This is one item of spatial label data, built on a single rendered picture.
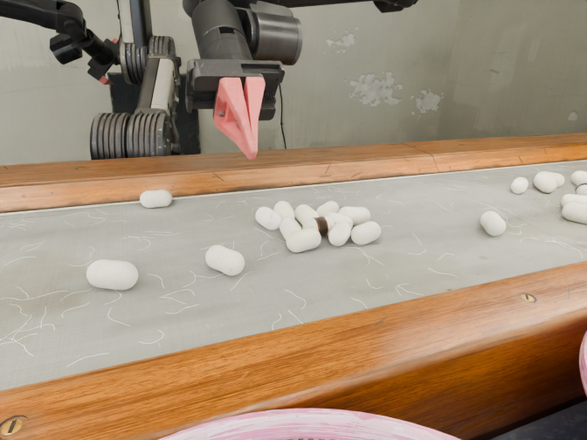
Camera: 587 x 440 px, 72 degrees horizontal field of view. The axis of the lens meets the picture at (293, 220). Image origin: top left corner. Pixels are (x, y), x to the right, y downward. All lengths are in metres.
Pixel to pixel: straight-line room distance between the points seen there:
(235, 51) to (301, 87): 2.10
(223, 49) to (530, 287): 0.36
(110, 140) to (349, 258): 0.51
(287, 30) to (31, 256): 0.37
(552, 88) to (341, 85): 1.12
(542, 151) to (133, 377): 0.78
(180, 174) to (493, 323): 0.39
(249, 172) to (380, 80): 2.27
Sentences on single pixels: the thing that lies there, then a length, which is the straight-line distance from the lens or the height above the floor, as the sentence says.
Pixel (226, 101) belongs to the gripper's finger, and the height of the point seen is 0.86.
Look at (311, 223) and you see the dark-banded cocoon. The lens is 0.40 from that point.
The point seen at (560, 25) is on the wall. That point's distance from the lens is 2.48.
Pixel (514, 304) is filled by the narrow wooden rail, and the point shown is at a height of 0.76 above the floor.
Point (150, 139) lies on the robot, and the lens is 0.75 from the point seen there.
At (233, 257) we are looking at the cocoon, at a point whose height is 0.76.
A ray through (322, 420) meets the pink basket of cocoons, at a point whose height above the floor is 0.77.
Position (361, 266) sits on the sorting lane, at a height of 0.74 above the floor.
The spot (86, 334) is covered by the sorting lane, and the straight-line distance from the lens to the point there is 0.31.
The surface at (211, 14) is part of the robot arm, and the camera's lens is 0.52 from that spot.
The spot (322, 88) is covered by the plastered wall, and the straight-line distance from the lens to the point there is 2.61.
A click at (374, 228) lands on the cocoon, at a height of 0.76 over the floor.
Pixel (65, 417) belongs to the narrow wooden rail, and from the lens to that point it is 0.22.
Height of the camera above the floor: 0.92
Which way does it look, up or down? 23 degrees down
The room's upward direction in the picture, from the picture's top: 2 degrees clockwise
